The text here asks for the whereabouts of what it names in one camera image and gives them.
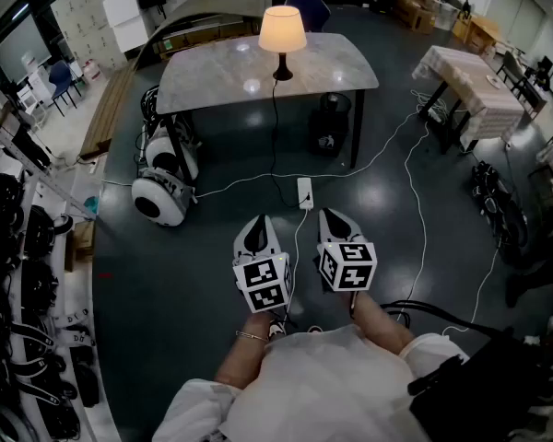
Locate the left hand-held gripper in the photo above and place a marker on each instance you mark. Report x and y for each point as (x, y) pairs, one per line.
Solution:
(262, 283)

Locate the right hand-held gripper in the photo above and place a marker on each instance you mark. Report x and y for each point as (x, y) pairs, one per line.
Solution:
(348, 267)

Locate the white power strip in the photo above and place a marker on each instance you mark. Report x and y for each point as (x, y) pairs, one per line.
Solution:
(304, 191)

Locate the table lamp with cream shade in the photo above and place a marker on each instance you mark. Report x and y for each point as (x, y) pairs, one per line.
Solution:
(282, 26)

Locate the person's right forearm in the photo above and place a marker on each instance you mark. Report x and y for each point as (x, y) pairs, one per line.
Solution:
(382, 325)

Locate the black shoulder bag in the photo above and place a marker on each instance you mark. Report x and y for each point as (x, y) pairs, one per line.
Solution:
(488, 394)

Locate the person's left forearm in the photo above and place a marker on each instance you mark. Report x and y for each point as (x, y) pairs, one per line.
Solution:
(242, 362)

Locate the black and white shoe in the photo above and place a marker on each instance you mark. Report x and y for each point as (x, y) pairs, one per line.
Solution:
(276, 327)
(314, 329)

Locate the black square trash bin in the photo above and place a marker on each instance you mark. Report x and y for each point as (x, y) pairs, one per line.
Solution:
(328, 131)

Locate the black mesh waste basket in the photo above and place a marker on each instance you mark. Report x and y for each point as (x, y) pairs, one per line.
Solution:
(335, 101)

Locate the person's white shirt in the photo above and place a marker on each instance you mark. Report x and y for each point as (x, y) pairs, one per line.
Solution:
(313, 385)

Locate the pile of black gear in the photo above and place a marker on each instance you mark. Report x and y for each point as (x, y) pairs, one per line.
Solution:
(497, 201)

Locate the teal bag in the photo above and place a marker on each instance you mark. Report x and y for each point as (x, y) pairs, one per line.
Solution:
(91, 205)

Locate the grey marble table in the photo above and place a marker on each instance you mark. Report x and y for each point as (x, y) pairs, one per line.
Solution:
(258, 72)

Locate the small cardboard box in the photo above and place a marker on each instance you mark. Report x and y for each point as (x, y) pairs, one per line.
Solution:
(80, 242)

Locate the long wooden plank bench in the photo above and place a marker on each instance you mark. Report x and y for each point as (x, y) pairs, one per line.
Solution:
(108, 113)

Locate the table with checked cloth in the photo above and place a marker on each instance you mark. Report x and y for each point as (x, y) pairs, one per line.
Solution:
(470, 85)

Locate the wooden pallet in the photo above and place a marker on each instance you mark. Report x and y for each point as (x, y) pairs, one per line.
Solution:
(203, 35)

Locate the white plate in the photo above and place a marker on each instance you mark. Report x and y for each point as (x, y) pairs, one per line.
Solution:
(493, 80)

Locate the dark blue chair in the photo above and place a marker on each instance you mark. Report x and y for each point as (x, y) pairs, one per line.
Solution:
(313, 9)

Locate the large cardboard box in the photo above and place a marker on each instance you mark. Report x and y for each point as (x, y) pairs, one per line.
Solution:
(417, 16)

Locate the metal shelf rack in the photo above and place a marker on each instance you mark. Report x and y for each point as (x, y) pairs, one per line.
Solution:
(27, 270)

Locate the curved grey board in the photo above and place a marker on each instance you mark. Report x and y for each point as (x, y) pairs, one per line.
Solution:
(203, 12)

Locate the white jug with red cap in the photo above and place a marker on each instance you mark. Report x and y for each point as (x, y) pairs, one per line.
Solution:
(92, 72)

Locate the blue chair with black legs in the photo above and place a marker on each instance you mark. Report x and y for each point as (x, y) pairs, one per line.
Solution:
(61, 78)

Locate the white foam boards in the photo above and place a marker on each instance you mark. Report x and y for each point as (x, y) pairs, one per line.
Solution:
(124, 7)

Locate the white locker cabinet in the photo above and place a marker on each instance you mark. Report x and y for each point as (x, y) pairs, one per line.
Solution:
(85, 21)

